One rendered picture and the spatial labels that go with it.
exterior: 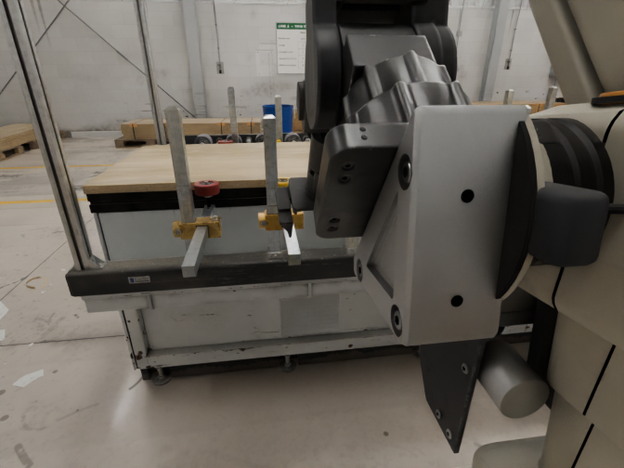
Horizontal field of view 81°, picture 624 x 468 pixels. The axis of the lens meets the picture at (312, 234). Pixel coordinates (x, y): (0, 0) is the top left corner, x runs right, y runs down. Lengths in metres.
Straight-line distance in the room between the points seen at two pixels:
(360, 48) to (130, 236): 1.26
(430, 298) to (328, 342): 1.50
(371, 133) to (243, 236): 1.21
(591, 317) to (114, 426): 1.65
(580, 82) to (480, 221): 0.15
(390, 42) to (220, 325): 1.46
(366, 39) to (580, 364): 0.28
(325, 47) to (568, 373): 0.30
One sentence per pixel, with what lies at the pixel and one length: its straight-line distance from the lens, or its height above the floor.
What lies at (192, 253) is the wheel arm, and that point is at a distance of 0.96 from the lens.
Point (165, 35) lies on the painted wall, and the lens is 8.38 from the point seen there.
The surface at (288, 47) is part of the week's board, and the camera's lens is 8.20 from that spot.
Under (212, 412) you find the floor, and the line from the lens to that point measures 1.66.
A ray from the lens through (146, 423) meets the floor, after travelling 1.71.
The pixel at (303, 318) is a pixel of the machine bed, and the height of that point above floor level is 0.27.
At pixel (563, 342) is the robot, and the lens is 0.36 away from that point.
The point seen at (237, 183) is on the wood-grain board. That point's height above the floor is 0.89.
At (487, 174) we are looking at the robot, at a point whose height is 1.20.
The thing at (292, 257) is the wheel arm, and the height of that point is 0.83.
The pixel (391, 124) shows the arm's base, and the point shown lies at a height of 1.22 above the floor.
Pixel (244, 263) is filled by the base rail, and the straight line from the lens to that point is 1.15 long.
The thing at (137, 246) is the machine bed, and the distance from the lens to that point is 1.45.
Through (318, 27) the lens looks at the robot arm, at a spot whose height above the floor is 1.27.
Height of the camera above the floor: 1.24
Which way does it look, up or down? 24 degrees down
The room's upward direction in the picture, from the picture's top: straight up
